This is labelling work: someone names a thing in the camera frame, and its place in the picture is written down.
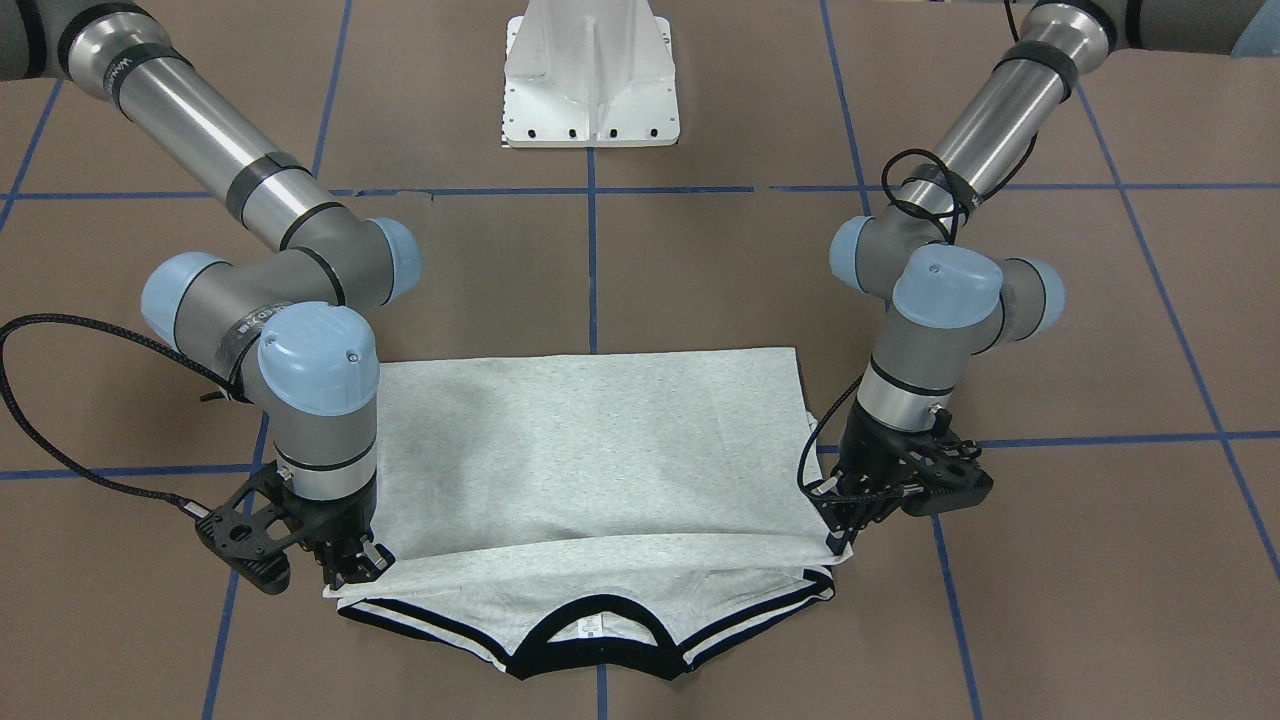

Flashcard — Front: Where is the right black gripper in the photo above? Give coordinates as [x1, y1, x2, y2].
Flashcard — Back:
[282, 489, 396, 591]

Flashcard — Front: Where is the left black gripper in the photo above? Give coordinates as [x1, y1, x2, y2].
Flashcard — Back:
[815, 405, 936, 556]

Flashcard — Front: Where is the grey cartoon print t-shirt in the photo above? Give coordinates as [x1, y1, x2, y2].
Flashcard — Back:
[330, 347, 841, 679]

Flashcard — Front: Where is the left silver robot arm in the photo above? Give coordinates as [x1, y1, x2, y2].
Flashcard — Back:
[800, 1, 1117, 556]

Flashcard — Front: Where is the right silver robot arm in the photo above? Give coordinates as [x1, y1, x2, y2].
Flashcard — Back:
[3, 1, 422, 594]

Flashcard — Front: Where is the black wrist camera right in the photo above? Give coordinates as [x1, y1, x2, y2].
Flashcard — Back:
[195, 462, 296, 594]

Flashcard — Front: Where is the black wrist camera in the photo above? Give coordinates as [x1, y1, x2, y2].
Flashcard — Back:
[195, 462, 296, 594]
[901, 430, 995, 518]

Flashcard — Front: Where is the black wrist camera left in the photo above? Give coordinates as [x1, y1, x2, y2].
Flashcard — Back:
[901, 430, 995, 518]

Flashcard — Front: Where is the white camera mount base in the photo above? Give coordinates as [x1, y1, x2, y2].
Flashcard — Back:
[500, 1, 681, 149]

